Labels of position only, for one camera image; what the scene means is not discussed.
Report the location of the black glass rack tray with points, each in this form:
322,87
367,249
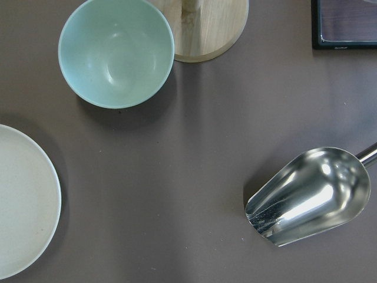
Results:
343,25

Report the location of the wooden cup tree stand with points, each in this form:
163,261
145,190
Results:
204,30

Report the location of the mint green bowl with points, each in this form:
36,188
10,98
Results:
116,54

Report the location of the steel scoop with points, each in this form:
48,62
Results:
319,190

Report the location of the white round plate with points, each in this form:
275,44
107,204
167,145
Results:
30,201

